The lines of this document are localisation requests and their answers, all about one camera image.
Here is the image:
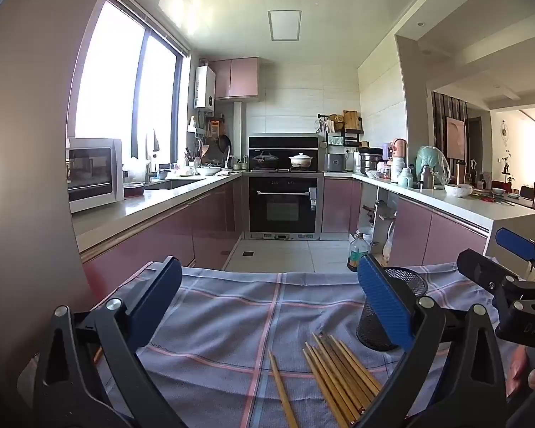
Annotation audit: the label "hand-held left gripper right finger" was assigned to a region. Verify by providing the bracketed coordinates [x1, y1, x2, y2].
[357, 253, 509, 428]

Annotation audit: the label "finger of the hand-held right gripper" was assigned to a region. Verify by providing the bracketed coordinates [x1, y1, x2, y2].
[456, 249, 531, 317]
[495, 227, 535, 277]

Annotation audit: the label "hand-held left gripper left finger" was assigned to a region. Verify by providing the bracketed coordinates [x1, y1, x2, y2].
[32, 256, 188, 428]

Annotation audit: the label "black mesh utensil holder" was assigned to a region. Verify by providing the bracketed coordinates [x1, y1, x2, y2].
[356, 266, 429, 352]

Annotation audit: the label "bundle of bamboo chopsticks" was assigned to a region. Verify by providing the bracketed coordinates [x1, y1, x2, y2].
[302, 331, 384, 428]

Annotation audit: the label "single bamboo chopstick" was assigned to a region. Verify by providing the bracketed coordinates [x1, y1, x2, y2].
[267, 350, 300, 428]

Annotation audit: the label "pink base cabinet run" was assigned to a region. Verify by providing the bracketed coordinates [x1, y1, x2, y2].
[323, 176, 491, 268]
[82, 174, 249, 286]

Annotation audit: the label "dining table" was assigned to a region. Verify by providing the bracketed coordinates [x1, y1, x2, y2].
[473, 189, 535, 210]

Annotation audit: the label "plastic cooking oil bottle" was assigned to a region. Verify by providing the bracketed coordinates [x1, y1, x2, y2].
[348, 232, 370, 272]

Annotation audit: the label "blue-grey plaid tablecloth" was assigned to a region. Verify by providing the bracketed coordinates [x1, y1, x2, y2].
[18, 261, 513, 428]

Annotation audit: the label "kitchen sink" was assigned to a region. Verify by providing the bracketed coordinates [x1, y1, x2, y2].
[145, 178, 206, 190]

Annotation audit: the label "mint green appliance in plastic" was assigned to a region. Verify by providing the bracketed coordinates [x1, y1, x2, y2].
[416, 146, 450, 184]

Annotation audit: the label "built-in black oven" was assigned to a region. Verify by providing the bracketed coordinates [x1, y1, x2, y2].
[245, 173, 325, 239]

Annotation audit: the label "steel steamer pot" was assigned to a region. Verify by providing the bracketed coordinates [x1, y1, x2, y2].
[359, 152, 382, 174]

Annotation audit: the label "white microwave oven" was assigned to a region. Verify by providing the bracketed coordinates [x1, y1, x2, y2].
[67, 137, 126, 214]

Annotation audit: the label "white casserole pot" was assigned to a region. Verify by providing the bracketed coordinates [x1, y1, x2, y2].
[289, 152, 315, 170]

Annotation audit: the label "black pot with glass lid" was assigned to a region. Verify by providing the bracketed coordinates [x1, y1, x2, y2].
[252, 151, 279, 171]

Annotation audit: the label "grey refrigerator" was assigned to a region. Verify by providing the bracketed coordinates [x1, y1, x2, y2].
[0, 0, 130, 388]

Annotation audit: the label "large kitchen window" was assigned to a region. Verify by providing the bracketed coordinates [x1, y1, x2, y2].
[73, 0, 190, 165]

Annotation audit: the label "square ceiling light panel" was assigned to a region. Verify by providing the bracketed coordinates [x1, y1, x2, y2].
[267, 10, 302, 42]

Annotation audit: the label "pink wall painting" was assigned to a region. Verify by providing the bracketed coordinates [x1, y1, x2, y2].
[446, 117, 467, 159]

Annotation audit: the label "black wall storage rack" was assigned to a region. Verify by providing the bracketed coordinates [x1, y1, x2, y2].
[317, 113, 365, 148]

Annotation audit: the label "white wall water heater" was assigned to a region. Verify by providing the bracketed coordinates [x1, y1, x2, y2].
[194, 66, 216, 110]

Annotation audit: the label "pink wall cabinets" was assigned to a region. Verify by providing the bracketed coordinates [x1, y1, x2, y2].
[209, 57, 259, 101]

